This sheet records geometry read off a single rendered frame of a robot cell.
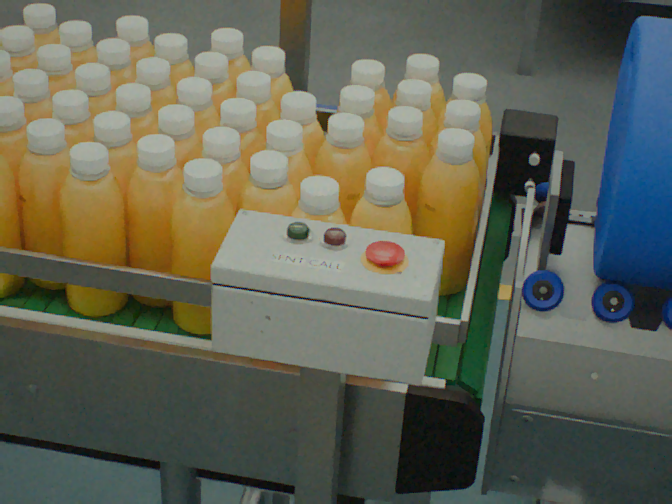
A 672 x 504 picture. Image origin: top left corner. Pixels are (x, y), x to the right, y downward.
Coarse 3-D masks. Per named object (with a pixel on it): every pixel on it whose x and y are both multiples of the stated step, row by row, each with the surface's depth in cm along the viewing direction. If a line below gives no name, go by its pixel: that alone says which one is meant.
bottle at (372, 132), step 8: (344, 112) 143; (368, 112) 143; (368, 120) 144; (376, 120) 145; (368, 128) 143; (376, 128) 144; (368, 136) 143; (376, 136) 144; (368, 144) 144; (376, 144) 144
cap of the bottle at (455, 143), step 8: (448, 128) 137; (456, 128) 137; (440, 136) 136; (448, 136) 136; (456, 136) 136; (464, 136) 136; (472, 136) 136; (440, 144) 135; (448, 144) 134; (456, 144) 134; (464, 144) 134; (472, 144) 135; (440, 152) 136; (448, 152) 135; (456, 152) 135; (464, 152) 135
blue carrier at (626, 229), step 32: (640, 32) 127; (640, 64) 123; (640, 96) 122; (640, 128) 121; (608, 160) 141; (640, 160) 121; (608, 192) 133; (640, 192) 122; (608, 224) 127; (640, 224) 124; (608, 256) 128; (640, 256) 127
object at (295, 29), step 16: (288, 0) 171; (304, 0) 170; (288, 16) 172; (304, 16) 172; (288, 32) 173; (304, 32) 173; (288, 48) 175; (304, 48) 174; (288, 64) 176; (304, 64) 176; (304, 80) 177; (272, 496) 224; (288, 496) 226
